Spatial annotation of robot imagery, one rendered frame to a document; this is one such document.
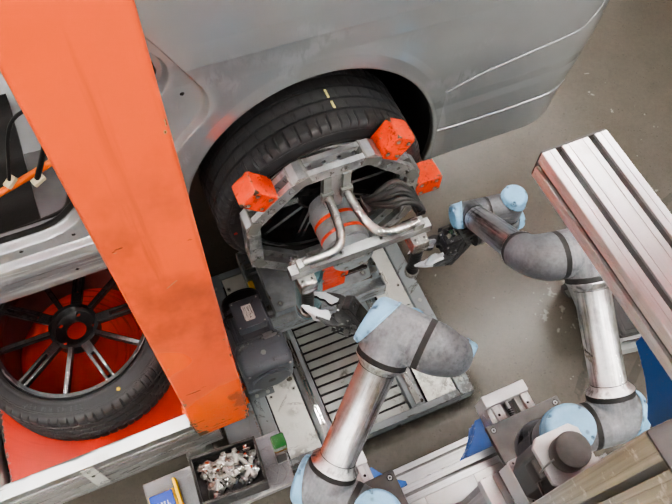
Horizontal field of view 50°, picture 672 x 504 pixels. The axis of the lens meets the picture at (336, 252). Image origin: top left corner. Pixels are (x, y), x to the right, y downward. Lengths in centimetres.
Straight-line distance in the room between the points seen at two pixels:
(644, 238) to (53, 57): 67
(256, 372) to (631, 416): 118
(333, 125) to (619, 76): 227
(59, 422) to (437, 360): 131
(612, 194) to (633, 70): 318
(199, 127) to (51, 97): 96
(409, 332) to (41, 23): 95
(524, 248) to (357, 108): 62
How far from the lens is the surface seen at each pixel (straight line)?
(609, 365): 183
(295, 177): 191
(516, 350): 299
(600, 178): 86
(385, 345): 151
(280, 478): 228
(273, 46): 173
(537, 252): 172
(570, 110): 372
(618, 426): 185
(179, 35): 162
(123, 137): 99
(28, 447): 266
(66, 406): 240
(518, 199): 208
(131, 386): 236
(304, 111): 196
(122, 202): 110
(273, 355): 244
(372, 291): 281
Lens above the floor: 269
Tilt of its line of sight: 61 degrees down
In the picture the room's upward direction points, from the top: 3 degrees clockwise
